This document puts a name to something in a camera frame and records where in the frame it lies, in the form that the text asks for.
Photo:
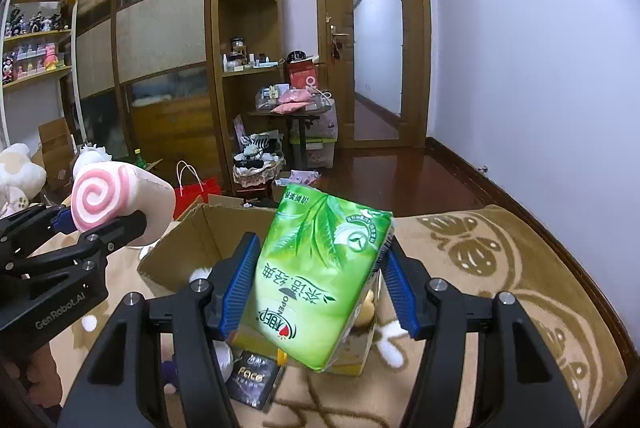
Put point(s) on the wicker basket with items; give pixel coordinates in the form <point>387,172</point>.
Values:
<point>253,170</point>

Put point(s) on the red paper gift bag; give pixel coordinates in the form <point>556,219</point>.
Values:
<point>188,193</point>

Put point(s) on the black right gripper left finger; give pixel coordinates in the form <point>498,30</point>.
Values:
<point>120,383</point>

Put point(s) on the yellow dog plush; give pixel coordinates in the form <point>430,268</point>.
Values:
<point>365,311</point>

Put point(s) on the cream cat plush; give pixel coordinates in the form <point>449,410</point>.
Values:
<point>20,179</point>

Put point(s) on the white display shelf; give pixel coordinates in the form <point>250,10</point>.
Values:
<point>39,42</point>

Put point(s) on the person's left hand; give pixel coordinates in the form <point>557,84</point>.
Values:
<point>45,386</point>

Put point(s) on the red box on table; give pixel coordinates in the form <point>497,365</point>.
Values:
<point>302,74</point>

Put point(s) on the dark Face tissue pack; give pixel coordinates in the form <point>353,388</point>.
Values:
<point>254,380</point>

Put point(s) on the small dark side table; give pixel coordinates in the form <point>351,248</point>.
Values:
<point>304,118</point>

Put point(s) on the green tissue pack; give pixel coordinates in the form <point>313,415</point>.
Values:
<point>312,275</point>

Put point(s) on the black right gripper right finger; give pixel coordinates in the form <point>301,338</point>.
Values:
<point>518,383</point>

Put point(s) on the wooden wardrobe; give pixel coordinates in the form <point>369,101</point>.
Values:
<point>165,78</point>

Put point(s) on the blue chibi doll plush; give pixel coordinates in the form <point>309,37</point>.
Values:
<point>224,357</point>

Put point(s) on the green glass bottle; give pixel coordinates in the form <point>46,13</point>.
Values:
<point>138,159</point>

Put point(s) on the wooden door with mirror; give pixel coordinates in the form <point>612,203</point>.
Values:
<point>375,58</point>

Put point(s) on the plastic storage bin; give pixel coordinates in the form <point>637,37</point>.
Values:
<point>319,153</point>

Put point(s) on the pink swirl roll plush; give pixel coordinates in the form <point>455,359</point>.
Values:
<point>107,190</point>

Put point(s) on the white round plush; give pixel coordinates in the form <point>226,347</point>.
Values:
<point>89,154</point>

